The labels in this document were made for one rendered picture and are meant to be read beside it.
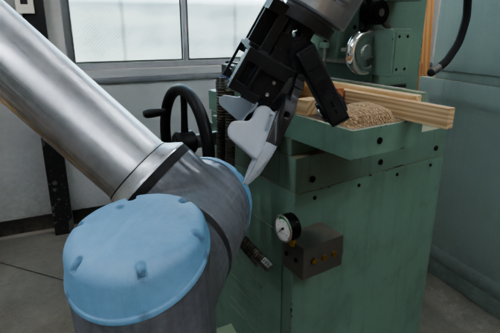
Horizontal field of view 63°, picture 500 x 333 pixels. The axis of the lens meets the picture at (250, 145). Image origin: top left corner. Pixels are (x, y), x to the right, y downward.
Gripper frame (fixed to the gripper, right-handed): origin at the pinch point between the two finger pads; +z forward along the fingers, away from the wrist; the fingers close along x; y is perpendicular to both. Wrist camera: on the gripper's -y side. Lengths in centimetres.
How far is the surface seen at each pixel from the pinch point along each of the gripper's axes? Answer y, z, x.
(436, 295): -130, 41, -72
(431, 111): -35.1, -18.9, -20.3
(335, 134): -21.7, -5.8, -22.5
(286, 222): -24.4, 16.5, -24.3
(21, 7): 73, 31, -158
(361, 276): -62, 29, -38
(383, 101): -31.5, -15.7, -31.0
